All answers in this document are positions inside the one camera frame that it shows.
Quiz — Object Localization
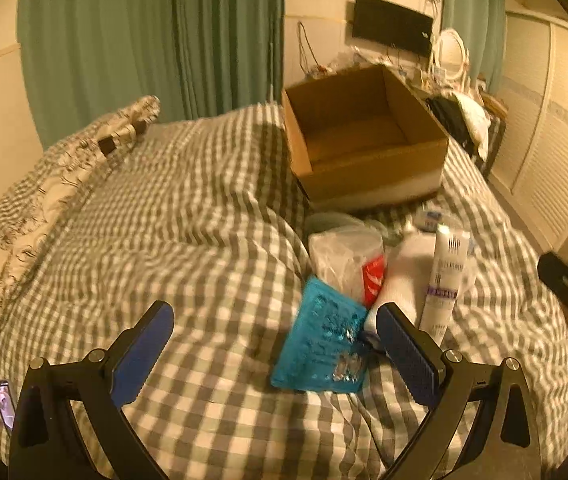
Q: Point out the white lotion tube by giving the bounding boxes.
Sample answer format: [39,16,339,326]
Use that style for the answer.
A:
[419,224,470,344]

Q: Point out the small white blue bottle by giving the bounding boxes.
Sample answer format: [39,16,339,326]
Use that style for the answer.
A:
[413,208,464,233]

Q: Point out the white socks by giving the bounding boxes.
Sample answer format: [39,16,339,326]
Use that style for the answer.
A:
[363,233,436,351]

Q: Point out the blue sequin pouch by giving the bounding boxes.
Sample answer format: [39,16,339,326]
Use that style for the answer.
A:
[271,276,371,393]

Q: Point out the clear plastic bag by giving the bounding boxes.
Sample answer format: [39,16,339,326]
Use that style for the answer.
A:
[309,226,386,308]

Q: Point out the grey green cloth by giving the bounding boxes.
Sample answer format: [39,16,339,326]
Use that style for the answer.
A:
[305,211,404,246]

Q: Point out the smartphone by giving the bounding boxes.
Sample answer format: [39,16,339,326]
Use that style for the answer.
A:
[0,379,14,434]

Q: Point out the white louvered wardrobe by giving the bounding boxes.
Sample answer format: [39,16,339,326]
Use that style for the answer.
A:
[490,12,568,249]

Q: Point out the floral patterned pillow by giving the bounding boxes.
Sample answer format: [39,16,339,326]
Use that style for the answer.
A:
[0,94,161,461]

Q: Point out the white garment on chair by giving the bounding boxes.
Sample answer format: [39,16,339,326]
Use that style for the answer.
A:
[452,91,491,160]

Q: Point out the brown cardboard box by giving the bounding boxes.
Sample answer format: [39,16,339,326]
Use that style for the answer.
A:
[282,65,449,212]

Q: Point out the white oval vanity mirror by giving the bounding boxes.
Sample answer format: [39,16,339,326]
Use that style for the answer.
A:
[429,28,470,84]

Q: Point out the grey checkered duvet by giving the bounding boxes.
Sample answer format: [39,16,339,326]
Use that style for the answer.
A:
[0,102,568,480]

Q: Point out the small green curtain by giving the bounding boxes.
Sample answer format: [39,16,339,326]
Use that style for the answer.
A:
[441,0,506,94]

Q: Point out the large green curtain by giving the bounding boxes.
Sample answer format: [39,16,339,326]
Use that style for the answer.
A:
[17,0,284,146]

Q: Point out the black wall television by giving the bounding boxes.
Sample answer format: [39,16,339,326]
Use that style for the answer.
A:
[352,0,434,58]

